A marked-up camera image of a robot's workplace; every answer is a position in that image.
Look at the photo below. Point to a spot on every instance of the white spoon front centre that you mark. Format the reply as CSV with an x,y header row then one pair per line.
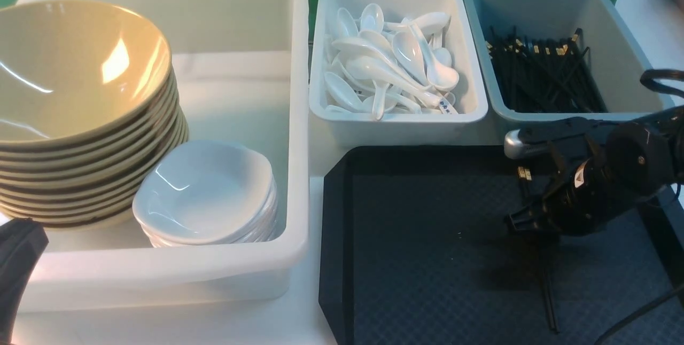
x,y
368,68

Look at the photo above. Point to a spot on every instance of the black serving tray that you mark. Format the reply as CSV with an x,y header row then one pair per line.
x,y
415,251

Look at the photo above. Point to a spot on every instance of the white square sauce dish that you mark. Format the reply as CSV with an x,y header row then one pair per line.
x,y
193,160

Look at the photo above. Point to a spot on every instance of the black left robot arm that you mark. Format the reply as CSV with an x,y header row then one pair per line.
x,y
22,243

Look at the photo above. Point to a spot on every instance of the yellow noodle bowl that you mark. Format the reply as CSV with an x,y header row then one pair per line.
x,y
73,68

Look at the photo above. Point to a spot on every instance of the top stacked yellow bowl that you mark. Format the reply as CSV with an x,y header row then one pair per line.
x,y
92,143

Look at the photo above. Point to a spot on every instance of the white spoon back right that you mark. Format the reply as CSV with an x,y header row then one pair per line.
x,y
429,23

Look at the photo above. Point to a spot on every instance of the black chopstick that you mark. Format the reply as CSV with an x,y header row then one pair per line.
x,y
541,244

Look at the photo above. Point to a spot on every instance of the white soup spoon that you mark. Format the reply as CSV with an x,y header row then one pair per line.
x,y
440,76

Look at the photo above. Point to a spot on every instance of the large white plastic tub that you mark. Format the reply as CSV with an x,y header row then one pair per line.
x,y
241,69

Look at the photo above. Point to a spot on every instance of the white spoon left front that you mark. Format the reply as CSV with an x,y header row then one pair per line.
x,y
342,93

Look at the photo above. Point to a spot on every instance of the white spoon bin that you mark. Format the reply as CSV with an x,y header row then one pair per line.
x,y
392,116

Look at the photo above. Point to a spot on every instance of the grey-blue chopstick bin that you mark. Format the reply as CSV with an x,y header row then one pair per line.
x,y
615,59

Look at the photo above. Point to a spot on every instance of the white spoon top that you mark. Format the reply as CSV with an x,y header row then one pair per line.
x,y
372,19

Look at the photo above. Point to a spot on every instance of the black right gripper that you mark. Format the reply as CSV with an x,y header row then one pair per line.
x,y
578,205

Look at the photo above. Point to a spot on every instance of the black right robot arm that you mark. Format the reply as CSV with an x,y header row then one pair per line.
x,y
646,152

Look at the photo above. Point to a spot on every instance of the stack of white dishes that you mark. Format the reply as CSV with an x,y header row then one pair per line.
x,y
261,229

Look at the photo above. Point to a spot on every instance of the pile of black chopsticks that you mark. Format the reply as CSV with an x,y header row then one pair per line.
x,y
544,75

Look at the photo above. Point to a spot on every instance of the top stacked white dish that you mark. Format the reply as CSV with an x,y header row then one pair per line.
x,y
214,210

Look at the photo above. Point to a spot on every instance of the stack of yellow bowls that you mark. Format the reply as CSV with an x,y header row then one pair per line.
x,y
91,188

